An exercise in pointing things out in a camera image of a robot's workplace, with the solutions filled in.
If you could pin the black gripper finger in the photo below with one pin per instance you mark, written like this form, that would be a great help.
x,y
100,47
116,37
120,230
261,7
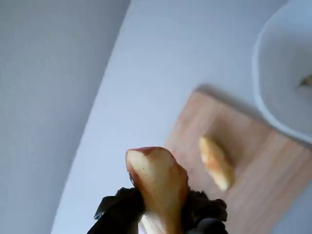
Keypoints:
x,y
207,214
119,209

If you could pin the yellow apple slice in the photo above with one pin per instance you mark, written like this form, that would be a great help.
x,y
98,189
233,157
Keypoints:
x,y
158,175
215,161

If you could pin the wooden cutting board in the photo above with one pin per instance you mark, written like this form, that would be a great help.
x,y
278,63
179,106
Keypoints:
x,y
268,182

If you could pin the white bowl with butterfly print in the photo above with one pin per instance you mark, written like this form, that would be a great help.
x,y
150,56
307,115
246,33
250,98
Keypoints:
x,y
278,73

